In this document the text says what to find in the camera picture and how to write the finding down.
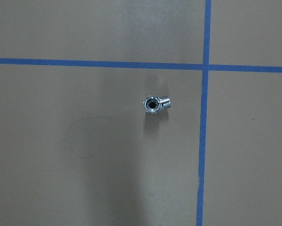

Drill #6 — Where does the chrome threaded pipe fitting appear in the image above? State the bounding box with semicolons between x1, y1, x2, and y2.
143;95;171;114

